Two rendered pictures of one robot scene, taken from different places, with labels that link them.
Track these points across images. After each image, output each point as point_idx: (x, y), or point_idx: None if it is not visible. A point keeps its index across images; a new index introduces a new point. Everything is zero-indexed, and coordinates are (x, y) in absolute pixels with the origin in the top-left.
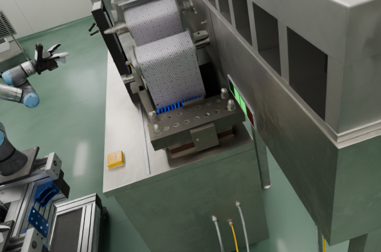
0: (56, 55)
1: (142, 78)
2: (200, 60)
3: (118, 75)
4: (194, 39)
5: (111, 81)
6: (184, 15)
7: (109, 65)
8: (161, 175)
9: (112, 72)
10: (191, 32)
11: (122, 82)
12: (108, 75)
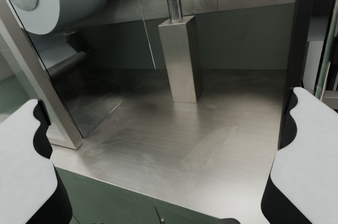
0: (336, 169)
1: (244, 133)
2: (262, 68)
3: (172, 168)
4: (259, 34)
5: (188, 192)
6: (211, 9)
7: (94, 172)
8: None
9: (140, 175)
10: (238, 30)
11: (226, 169)
12: (139, 188)
